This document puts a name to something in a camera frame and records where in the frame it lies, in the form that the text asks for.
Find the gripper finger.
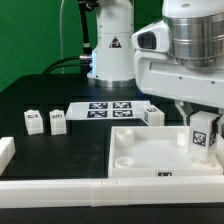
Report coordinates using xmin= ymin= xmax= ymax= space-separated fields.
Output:
xmin=217 ymin=112 xmax=224 ymax=136

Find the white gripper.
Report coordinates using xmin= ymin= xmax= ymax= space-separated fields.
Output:
xmin=132 ymin=19 xmax=224 ymax=125

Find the white square tabletop part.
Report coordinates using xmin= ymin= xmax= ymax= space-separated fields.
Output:
xmin=108 ymin=126 xmax=223 ymax=178

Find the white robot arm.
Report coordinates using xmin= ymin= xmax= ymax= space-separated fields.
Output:
xmin=87 ymin=0 xmax=224 ymax=136

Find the white right fence block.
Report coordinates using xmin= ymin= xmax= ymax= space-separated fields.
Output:
xmin=216 ymin=134 xmax=224 ymax=170

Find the white fence block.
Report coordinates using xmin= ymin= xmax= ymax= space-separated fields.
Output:
xmin=216 ymin=134 xmax=224 ymax=170
xmin=0 ymin=137 xmax=15 ymax=176

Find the white sheet with tags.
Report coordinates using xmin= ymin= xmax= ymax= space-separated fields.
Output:
xmin=66 ymin=101 xmax=150 ymax=120

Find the white left fence block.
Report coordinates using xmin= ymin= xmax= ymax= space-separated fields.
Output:
xmin=0 ymin=137 xmax=15 ymax=176

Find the white front fence rail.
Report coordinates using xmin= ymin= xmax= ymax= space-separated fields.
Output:
xmin=0 ymin=175 xmax=224 ymax=209

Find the black hose on base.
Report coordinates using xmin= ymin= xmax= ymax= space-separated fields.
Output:
xmin=78 ymin=0 xmax=100 ymax=56

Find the black thick cable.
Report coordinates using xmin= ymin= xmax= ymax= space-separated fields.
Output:
xmin=43 ymin=55 xmax=93 ymax=76

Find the thin white cable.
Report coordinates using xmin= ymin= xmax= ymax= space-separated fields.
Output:
xmin=59 ymin=0 xmax=67 ymax=75

